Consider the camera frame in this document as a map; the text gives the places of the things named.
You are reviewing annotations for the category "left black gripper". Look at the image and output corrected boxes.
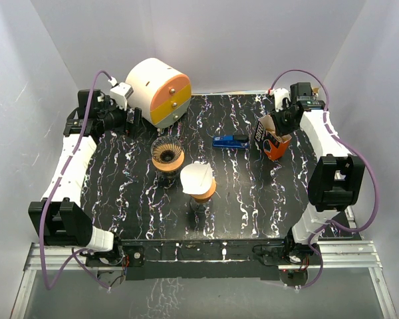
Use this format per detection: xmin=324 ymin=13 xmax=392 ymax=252
xmin=98 ymin=96 xmax=146 ymax=140

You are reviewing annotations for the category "coffee filter packet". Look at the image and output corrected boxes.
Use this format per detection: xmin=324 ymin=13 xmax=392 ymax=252
xmin=253 ymin=115 xmax=292 ymax=161

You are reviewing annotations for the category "dark glass dripper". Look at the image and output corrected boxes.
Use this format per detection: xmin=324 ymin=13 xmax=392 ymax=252
xmin=151 ymin=136 xmax=183 ymax=163

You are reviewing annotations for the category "white paper coffee filter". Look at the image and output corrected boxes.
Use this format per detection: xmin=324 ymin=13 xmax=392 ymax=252
xmin=180 ymin=162 xmax=213 ymax=195

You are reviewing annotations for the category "glass carafe with brown band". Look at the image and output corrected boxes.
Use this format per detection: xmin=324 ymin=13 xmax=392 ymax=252
xmin=190 ymin=198 xmax=213 ymax=217

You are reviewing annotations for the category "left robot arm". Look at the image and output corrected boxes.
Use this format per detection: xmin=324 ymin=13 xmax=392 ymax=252
xmin=28 ymin=83 xmax=142 ymax=265

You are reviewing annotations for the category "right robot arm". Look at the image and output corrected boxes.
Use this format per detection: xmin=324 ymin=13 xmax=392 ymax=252
xmin=269 ymin=82 xmax=365 ymax=264

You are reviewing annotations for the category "white round drawer cabinet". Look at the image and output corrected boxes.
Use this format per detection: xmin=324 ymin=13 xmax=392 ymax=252
xmin=126 ymin=58 xmax=192 ymax=130

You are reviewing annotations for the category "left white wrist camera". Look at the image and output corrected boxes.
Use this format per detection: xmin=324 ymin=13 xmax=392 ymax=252
xmin=110 ymin=82 xmax=134 ymax=111

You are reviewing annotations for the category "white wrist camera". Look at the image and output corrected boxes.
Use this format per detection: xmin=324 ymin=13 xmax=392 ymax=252
xmin=269 ymin=88 xmax=291 ymax=112
xmin=110 ymin=82 xmax=134 ymax=111

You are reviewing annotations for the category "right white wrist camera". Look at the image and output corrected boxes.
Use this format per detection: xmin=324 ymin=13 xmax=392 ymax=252
xmin=269 ymin=88 xmax=291 ymax=112

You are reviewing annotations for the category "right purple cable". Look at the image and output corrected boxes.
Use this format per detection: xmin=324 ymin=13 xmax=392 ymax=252
xmin=271 ymin=69 xmax=380 ymax=233

